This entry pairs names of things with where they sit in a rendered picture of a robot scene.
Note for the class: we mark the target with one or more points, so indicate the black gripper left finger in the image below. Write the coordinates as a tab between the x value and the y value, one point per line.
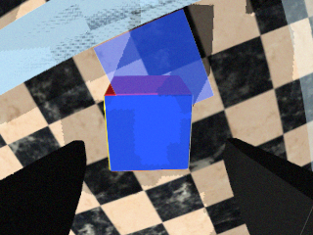
42	197

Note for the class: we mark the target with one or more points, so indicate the blue and red cube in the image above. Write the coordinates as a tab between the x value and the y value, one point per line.
148	132

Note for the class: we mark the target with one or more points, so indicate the transparent blue cube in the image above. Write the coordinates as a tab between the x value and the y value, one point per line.
158	58

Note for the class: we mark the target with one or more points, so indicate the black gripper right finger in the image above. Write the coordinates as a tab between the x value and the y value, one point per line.
275	196

